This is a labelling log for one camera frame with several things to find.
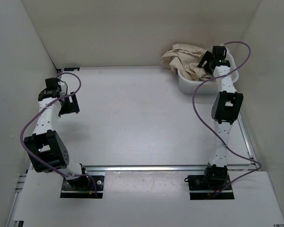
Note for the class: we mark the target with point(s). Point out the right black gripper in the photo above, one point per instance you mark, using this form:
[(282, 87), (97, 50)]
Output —
[(207, 57)]

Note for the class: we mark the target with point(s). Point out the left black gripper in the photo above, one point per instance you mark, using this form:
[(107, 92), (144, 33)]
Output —
[(72, 107)]

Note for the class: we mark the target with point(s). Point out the beige trousers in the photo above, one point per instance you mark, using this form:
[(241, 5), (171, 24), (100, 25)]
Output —
[(185, 59)]

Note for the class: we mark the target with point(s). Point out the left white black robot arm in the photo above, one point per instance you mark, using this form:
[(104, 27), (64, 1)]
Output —
[(47, 145)]

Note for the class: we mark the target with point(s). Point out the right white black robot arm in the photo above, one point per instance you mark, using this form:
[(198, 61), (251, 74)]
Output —
[(224, 112)]

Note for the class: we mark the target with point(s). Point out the small black label sticker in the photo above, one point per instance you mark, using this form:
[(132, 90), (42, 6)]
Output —
[(71, 69)]

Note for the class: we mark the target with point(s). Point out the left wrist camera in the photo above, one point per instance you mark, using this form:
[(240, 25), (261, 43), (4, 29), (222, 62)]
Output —
[(56, 86)]

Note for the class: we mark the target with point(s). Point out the front aluminium rail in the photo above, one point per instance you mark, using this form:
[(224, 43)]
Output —
[(150, 168)]

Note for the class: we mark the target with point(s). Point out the aluminium rail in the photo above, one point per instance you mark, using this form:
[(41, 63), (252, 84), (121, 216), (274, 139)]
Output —
[(150, 168), (246, 138)]

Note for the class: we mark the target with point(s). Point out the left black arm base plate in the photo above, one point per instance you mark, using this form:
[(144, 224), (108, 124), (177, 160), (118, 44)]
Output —
[(83, 188)]

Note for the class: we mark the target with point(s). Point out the right aluminium rail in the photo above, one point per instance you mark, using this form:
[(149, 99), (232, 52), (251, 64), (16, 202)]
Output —
[(246, 138)]

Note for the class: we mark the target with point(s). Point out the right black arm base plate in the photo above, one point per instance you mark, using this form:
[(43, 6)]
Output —
[(200, 190)]

